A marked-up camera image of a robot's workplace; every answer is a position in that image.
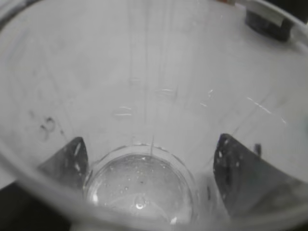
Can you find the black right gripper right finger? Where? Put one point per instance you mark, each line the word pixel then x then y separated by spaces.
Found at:
pixel 249 185

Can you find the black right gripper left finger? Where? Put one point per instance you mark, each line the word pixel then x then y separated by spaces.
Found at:
pixel 69 165

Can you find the transparent plastic cup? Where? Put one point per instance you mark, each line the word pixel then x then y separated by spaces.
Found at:
pixel 150 85

